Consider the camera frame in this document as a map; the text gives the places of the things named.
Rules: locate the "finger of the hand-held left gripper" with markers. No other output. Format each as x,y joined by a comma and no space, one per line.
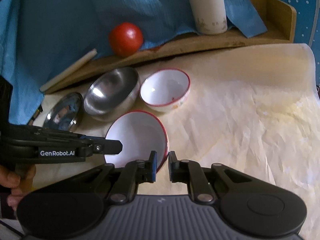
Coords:
88,137
110,147

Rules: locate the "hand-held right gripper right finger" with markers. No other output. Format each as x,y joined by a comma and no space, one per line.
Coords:
172,167

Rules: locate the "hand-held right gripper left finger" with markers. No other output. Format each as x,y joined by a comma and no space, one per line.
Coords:
153,166

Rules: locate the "white red-rimmed ceramic bowl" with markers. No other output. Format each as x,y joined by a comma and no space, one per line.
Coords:
165,90
135,135

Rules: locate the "shallow steel plate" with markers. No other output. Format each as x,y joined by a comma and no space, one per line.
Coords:
62,112

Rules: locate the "deep steel bowl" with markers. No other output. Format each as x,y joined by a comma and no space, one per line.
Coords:
110,92

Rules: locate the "person's left hand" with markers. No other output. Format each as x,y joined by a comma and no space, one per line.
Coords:
12,180

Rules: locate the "black plastic crate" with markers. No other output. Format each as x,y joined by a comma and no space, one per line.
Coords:
37,116

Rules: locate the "white rolling pin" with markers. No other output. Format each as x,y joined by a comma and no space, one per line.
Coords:
70,70

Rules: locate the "cream table cloth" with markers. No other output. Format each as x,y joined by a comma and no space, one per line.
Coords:
225,105

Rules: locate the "red tomato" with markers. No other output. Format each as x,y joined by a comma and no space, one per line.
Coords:
126,38

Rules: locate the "light blue hanging shirt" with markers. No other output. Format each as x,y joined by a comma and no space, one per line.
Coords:
75,17

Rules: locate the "wooden shelf board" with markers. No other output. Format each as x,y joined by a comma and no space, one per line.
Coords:
225,41

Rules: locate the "white insulated flask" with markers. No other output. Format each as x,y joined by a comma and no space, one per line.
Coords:
207,7

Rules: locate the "blue polka dot cloth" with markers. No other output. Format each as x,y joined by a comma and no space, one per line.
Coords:
300,17

